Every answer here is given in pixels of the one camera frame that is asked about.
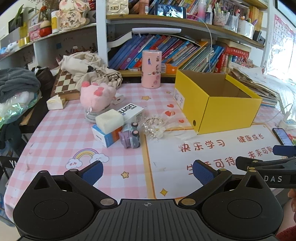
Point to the black clip stand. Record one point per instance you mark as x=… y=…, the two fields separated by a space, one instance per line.
x=258 y=37

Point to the pink bunny ornament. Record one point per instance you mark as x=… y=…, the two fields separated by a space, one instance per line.
x=70 y=17

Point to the white wooden bookshelf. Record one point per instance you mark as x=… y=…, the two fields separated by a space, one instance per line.
x=101 y=34

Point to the pink sticker-covered cylinder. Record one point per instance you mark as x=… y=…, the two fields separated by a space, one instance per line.
x=151 y=69

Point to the white spray bottle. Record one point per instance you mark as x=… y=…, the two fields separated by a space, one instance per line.
x=208 y=15

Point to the row of storybooks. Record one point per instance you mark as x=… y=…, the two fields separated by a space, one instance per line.
x=192 y=5

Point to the orange pink bottle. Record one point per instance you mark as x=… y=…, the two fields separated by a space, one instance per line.
x=144 y=7

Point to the white desk lamp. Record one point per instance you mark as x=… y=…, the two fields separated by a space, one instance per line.
x=157 y=30

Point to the small white red box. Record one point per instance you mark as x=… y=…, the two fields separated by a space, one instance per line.
x=134 y=69

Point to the white power strip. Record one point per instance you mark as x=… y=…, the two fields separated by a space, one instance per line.
x=288 y=124

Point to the beige printed tote bag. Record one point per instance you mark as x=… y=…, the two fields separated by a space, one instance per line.
x=81 y=62

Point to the white rectangular block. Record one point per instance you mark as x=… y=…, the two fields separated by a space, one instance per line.
x=108 y=121

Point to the orange box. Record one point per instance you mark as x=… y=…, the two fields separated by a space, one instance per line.
x=170 y=68

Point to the person's right forearm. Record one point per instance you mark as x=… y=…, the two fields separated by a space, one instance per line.
x=288 y=234

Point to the white red-print desk mat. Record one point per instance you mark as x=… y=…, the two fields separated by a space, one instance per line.
x=166 y=162

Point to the red round ornament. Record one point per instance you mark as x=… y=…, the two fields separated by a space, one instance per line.
x=45 y=30

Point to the white black-print carton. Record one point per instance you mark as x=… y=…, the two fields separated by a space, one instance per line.
x=131 y=111

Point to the clear pen holder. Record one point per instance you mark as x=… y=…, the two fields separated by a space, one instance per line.
x=223 y=19

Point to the alphabet wall poster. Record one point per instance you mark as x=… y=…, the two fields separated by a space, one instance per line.
x=283 y=44

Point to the pink plush toy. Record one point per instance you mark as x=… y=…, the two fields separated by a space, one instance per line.
x=97 y=93

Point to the iridescent plastic bag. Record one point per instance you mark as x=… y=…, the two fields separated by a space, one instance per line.
x=13 y=111

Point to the cream quilted handbag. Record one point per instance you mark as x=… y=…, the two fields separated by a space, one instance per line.
x=116 y=8

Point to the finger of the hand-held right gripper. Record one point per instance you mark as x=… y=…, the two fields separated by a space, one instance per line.
x=285 y=151
x=266 y=163

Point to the yellow cardboard box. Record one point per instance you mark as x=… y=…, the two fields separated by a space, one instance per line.
x=231 y=113

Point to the clear labelled jar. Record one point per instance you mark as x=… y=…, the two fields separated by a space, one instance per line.
x=91 y=115

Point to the white plug charger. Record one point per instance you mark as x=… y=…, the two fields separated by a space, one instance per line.
x=119 y=98

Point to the black smartphone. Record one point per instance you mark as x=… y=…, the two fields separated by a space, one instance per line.
x=170 y=10
x=282 y=136

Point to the white orange blue carton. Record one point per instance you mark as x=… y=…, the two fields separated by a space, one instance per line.
x=104 y=139

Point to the dark cloth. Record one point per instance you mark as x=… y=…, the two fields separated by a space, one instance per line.
x=11 y=136

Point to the black bag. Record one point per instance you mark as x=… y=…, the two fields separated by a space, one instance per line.
x=44 y=76

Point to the folded grey cloth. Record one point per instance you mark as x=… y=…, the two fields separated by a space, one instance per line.
x=18 y=81

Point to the white pen container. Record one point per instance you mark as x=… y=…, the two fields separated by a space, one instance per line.
x=245 y=29

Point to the wooden chessboard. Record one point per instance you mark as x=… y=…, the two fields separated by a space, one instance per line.
x=63 y=83

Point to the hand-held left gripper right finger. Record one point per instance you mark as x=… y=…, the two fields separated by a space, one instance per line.
x=203 y=172

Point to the pearl ribbon hair accessory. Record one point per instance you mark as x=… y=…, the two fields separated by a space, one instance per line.
x=151 y=127

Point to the stack of papers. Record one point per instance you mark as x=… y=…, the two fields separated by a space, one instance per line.
x=254 y=85

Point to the pink checked tablecloth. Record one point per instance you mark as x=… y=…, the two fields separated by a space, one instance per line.
x=57 y=139

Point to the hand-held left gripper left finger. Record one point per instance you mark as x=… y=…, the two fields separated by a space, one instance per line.
x=92 y=172

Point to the yellow book set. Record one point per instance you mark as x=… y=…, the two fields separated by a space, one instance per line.
x=255 y=17

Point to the purple toy car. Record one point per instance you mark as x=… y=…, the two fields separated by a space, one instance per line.
x=129 y=136

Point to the person's right hand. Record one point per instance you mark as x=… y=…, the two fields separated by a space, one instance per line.
x=293 y=208

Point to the row of colourful books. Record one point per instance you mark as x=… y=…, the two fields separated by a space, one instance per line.
x=180 y=51

